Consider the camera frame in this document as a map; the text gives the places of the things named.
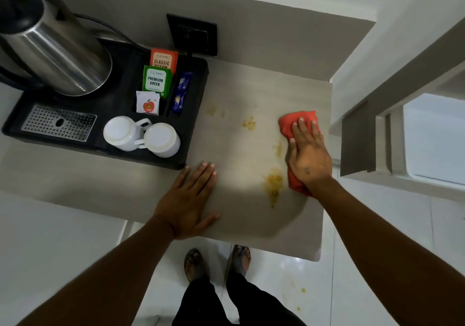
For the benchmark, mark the white sachet with apple print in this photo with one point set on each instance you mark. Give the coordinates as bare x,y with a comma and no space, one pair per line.
148,103

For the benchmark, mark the person's left little finger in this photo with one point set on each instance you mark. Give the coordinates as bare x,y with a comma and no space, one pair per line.
180,177

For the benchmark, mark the person's sandal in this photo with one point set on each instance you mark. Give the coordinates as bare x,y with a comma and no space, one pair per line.
193,264
240,259

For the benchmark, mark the blue stick sachet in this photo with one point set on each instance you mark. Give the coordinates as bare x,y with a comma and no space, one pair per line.
178,101
184,81

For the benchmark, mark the person's black trousers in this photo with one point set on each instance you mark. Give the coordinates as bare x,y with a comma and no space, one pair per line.
232,300

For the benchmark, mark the person's left middle finger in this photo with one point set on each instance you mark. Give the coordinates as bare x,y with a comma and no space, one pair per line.
204,177

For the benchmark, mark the person's left forearm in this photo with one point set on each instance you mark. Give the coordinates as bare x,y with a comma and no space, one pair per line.
98,278

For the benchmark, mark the red cleaning cloth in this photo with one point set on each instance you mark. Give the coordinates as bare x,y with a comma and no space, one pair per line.
297,123

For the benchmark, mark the person's right thumb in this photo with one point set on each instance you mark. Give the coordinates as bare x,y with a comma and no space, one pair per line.
291,154

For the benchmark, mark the person's right sandal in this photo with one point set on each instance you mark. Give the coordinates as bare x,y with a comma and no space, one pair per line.
240,259

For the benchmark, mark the person's right forearm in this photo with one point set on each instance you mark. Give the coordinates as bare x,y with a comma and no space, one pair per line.
392,264

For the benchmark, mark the stainless steel electric kettle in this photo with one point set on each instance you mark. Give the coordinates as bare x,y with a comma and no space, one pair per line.
54,42

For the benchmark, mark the white ceramic cup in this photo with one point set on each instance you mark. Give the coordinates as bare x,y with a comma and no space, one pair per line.
161,140
121,132

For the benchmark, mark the person's left sandal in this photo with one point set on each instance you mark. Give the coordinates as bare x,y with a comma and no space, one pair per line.
193,264

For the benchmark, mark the black wall socket plate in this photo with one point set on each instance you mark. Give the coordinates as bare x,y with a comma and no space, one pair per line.
192,35

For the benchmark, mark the person's right hand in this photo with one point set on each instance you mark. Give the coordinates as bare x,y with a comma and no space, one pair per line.
308,153

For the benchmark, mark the person's right middle finger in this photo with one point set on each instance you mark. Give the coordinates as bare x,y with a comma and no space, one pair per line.
305,130

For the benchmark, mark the black hospitality tray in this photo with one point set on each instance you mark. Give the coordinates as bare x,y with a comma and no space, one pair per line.
116,100

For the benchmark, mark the person's left hand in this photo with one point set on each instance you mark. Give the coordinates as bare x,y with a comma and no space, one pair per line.
187,206

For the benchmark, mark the white window frame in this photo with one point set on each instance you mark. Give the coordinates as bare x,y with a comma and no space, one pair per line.
403,119

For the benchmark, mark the green tea bag sachet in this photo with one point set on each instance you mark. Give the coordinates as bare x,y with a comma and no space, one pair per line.
156,81

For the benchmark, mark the orange tea bag sachet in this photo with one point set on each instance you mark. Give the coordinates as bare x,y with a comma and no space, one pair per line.
163,60

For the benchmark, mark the person's left thumb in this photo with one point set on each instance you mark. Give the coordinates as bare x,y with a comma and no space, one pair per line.
210,219

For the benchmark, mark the metal perforated drip grate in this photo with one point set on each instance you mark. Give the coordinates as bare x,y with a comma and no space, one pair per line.
58,123

